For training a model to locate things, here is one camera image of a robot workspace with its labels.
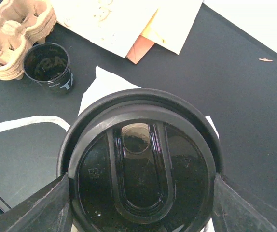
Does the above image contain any brown pulp cup carrier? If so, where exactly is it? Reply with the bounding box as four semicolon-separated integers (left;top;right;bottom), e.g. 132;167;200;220
0;0;57;81

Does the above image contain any black cup lid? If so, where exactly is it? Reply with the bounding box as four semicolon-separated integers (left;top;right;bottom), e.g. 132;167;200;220
57;88;223;232

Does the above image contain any illustrated greeting card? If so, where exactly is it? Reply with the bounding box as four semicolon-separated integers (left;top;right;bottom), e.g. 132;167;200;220
51;0;159;58

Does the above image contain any light blue paper bag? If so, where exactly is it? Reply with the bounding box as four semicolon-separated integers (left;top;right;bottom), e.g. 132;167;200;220
0;65;220;145

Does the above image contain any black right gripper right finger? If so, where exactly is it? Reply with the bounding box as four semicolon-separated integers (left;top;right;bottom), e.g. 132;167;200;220
211;174;277;232

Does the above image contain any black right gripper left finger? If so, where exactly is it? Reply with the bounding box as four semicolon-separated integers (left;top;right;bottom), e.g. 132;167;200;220
0;173;72;232

